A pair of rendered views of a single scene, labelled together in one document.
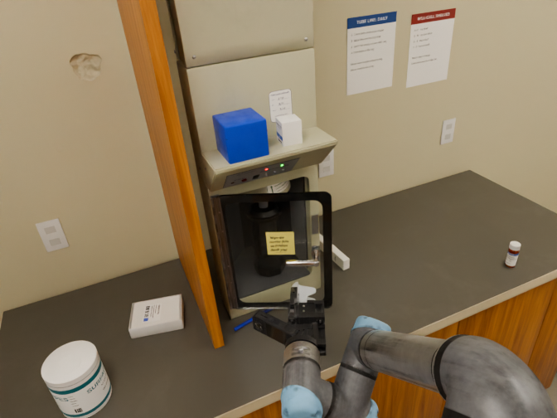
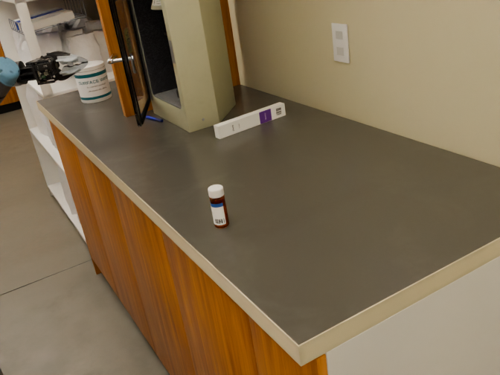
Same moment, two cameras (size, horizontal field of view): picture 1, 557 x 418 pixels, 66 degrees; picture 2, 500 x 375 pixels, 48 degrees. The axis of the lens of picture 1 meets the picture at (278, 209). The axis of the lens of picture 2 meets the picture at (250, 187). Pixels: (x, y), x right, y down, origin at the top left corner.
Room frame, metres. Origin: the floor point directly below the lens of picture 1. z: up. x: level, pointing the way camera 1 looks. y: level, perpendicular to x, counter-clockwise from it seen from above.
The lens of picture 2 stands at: (1.09, -1.85, 1.52)
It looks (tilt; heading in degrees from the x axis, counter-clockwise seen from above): 25 degrees down; 84
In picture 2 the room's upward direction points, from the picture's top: 9 degrees counter-clockwise
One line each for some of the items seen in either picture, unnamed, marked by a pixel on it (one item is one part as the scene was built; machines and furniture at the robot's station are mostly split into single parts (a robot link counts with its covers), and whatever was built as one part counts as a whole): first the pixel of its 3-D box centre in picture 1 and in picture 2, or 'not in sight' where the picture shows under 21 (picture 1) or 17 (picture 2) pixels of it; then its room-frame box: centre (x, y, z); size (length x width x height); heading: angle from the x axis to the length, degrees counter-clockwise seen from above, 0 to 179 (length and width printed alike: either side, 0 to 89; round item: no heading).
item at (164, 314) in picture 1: (157, 315); not in sight; (1.00, 0.41, 0.96); 0.16 x 0.12 x 0.04; 99
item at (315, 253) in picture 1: (303, 259); (117, 58); (0.92, -0.06, 1.20); 0.10 x 0.05 x 0.03; 84
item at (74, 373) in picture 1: (78, 379); (92, 81); (0.74, 0.55, 1.02); 0.13 x 0.13 x 0.15
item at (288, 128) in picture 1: (288, 129); not in sight; (1.00, -0.04, 1.54); 0.05 x 0.05 x 0.06; 15
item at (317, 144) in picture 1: (271, 164); not in sight; (0.98, 0.01, 1.46); 0.32 x 0.11 x 0.10; 111
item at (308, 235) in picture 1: (277, 255); (131, 55); (0.96, 0.01, 1.19); 0.30 x 0.01 x 0.40; 84
